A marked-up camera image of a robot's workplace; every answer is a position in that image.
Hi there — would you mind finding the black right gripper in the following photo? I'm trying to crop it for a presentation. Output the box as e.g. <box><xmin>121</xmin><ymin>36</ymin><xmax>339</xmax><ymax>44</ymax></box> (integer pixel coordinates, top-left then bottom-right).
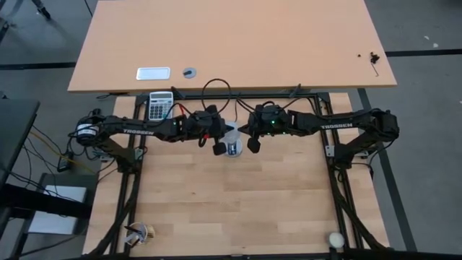
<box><xmin>237</xmin><ymin>103</ymin><xmax>289</xmax><ymax>155</ymax></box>

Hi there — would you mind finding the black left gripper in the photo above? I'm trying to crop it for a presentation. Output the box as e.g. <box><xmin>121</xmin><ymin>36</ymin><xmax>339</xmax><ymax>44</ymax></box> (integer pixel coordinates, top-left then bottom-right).
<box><xmin>187</xmin><ymin>103</ymin><xmax>236</xmax><ymax>157</ymax></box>

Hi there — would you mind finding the white reflector lightbulb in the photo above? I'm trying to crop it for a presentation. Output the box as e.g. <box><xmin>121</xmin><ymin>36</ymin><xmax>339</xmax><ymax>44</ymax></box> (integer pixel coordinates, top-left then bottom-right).
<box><xmin>222</xmin><ymin>121</ymin><xmax>242</xmax><ymax>145</ymax></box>

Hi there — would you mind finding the grey desk calculator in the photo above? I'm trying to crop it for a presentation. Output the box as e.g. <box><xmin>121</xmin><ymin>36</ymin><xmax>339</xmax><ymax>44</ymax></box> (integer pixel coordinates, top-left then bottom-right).
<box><xmin>148</xmin><ymin>91</ymin><xmax>175</xmax><ymax>121</ymax></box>

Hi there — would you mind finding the white rectangular table plate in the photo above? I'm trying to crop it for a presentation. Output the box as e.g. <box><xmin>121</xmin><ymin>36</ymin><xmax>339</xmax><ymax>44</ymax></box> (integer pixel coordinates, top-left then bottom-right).
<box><xmin>135</xmin><ymin>66</ymin><xmax>171</xmax><ymax>81</ymax></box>

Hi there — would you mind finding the light wooden desk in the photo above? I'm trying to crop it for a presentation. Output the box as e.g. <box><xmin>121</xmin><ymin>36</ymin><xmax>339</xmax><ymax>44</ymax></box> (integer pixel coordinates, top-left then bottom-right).
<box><xmin>67</xmin><ymin>0</ymin><xmax>398</xmax><ymax>94</ymax></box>

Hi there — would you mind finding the white ball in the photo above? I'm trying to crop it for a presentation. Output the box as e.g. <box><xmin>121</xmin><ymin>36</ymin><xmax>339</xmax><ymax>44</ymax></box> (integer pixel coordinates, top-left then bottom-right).
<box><xmin>328</xmin><ymin>232</ymin><xmax>346</xmax><ymax>249</ymax></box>

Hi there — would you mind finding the black allen key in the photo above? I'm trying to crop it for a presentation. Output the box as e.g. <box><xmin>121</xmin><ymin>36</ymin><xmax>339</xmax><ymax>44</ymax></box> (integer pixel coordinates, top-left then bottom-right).
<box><xmin>368</xmin><ymin>51</ymin><xmax>380</xmax><ymax>78</ymax></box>

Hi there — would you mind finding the black power adapter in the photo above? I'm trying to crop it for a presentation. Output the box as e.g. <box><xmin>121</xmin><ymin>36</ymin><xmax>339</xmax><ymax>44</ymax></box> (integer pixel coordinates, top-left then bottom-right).
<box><xmin>56</xmin><ymin>150</ymin><xmax>76</xmax><ymax>173</ymax></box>

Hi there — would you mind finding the white box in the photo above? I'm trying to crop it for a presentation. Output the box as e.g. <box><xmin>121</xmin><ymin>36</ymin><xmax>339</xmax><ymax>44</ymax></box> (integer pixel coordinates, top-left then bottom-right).
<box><xmin>27</xmin><ymin>184</ymin><xmax>88</xmax><ymax>235</ymax></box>

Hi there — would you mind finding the black side table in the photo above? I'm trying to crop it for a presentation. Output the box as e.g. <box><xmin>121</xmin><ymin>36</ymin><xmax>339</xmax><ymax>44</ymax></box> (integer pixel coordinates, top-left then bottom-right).
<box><xmin>0</xmin><ymin>99</ymin><xmax>40</xmax><ymax>189</ymax></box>

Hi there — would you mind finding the black aluminium table frame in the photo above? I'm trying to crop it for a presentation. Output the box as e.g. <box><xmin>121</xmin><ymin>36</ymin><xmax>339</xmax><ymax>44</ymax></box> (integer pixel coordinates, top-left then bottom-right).
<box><xmin>81</xmin><ymin>92</ymin><xmax>462</xmax><ymax>260</ymax></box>

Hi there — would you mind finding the black left camera cable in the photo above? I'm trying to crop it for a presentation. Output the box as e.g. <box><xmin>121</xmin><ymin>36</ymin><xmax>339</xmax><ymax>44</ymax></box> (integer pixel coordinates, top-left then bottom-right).
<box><xmin>201</xmin><ymin>77</ymin><xmax>232</xmax><ymax>117</ymax></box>

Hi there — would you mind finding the yellow floor cable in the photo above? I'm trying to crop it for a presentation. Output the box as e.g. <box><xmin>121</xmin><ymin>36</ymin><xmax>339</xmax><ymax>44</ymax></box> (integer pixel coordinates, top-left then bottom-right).
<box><xmin>29</xmin><ymin>130</ymin><xmax>97</xmax><ymax>175</ymax></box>

